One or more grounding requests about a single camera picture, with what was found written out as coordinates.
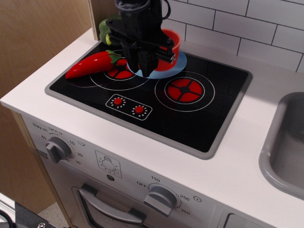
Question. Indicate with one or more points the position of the grey temperature knob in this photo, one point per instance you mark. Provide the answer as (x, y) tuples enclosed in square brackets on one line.
[(160, 200)]

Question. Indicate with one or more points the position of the grey toy sink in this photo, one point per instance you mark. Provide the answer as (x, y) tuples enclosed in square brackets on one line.
[(281, 160)]

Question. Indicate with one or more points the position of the green toy bell pepper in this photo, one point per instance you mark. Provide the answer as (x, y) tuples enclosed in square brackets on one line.
[(105, 30)]

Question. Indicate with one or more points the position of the grey oven door handle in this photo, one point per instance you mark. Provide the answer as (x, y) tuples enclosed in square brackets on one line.
[(132, 217)]

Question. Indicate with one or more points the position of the black toy stovetop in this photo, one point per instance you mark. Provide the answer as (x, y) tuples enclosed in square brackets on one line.
[(189, 111)]

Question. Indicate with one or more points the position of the red toy chili pepper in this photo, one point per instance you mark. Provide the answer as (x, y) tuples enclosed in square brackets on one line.
[(99, 62)]

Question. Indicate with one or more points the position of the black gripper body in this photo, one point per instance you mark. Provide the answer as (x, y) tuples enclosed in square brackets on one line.
[(140, 23)]

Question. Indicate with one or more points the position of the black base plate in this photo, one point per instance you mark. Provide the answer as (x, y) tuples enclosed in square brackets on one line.
[(19, 216)]

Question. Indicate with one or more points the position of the grey timer knob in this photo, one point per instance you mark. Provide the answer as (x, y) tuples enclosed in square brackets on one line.
[(57, 149)]

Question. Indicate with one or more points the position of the blue plastic plate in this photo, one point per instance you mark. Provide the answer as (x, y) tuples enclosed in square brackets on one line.
[(179, 66)]

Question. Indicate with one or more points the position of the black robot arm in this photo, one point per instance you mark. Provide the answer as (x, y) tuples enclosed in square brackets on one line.
[(135, 3)]

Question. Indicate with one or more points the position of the red plastic cup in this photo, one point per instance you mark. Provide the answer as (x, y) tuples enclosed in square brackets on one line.
[(168, 56)]

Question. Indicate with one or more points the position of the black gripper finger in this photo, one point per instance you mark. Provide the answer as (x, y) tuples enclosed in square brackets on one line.
[(147, 61), (130, 51)]

